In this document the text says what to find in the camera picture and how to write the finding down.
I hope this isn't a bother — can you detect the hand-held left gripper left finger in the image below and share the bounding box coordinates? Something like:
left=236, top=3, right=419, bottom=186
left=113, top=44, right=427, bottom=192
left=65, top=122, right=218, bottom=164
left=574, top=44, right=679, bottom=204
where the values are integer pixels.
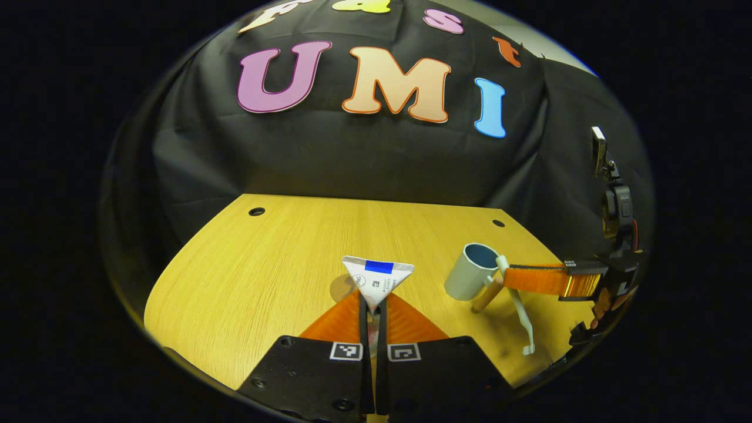
left=237, top=288, right=375, bottom=421

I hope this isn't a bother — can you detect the pale green toothbrush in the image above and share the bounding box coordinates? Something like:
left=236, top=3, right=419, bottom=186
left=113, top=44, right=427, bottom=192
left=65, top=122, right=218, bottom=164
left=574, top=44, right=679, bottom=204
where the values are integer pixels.
left=495, top=254, right=536, bottom=356

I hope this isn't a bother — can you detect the white toothpaste tube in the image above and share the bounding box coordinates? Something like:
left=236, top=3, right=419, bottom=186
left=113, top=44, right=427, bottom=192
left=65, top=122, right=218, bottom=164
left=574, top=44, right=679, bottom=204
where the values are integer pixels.
left=343, top=256, right=415, bottom=359

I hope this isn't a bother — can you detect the black backdrop cloth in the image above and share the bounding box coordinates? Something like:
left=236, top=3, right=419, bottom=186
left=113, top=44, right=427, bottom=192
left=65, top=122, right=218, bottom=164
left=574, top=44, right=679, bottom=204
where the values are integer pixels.
left=103, top=0, right=656, bottom=306

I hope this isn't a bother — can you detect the round wooden coaster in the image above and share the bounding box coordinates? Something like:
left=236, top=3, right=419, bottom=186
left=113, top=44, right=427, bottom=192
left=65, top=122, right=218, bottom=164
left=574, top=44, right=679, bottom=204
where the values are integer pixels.
left=330, top=275, right=359, bottom=303

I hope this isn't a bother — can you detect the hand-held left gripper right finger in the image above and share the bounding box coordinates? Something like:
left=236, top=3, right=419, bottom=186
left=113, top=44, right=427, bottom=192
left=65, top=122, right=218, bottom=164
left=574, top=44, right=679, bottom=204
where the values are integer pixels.
left=376, top=292, right=515, bottom=415

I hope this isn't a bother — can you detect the pale blue cup wooden handle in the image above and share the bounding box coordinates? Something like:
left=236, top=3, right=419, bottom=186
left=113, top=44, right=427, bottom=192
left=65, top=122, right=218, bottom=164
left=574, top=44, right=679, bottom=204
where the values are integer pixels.
left=444, top=243, right=506, bottom=313

